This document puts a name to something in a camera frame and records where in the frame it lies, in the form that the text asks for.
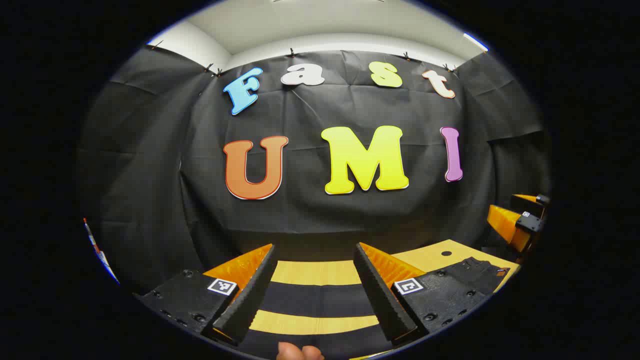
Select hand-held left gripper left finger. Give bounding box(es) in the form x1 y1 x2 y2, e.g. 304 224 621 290
134 243 277 347

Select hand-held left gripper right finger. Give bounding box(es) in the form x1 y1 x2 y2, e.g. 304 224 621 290
353 243 495 347

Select dark grey jeans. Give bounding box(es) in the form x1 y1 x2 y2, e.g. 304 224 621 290
235 256 511 360

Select black backdrop cloth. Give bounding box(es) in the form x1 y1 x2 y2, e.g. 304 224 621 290
77 47 553 296

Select red white blue object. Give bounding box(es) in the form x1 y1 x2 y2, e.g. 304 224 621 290
82 217 121 284

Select ceiling light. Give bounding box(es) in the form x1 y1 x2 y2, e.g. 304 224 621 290
462 32 490 53

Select row of black cloth clips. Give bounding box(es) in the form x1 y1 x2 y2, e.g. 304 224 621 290
150 41 457 78

